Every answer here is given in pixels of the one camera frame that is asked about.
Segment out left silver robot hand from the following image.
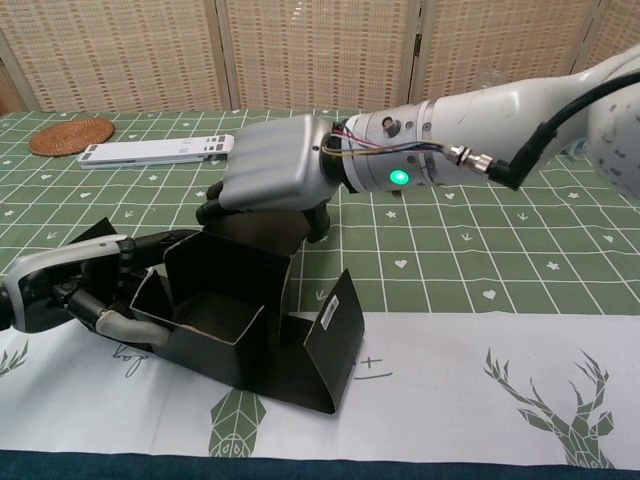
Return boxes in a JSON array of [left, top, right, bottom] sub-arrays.
[[0, 228, 201, 351]]

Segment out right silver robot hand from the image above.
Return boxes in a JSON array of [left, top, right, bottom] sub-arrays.
[[195, 113, 346, 244]]

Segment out black cardboard folding box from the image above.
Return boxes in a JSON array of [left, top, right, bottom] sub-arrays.
[[67, 217, 367, 416]]

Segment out round woven rattan coaster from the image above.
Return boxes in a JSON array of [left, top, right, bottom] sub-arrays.
[[28, 118, 115, 157]]

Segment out bamboo folding screen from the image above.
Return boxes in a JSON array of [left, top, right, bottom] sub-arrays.
[[0, 0, 640, 114]]

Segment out white folded laptop stand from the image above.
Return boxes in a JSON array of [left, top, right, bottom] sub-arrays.
[[78, 134, 235, 171]]

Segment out green checked deer tablecloth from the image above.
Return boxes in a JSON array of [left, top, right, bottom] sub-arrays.
[[0, 107, 640, 474]]

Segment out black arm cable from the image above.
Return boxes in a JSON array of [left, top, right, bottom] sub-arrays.
[[442, 69, 640, 190]]

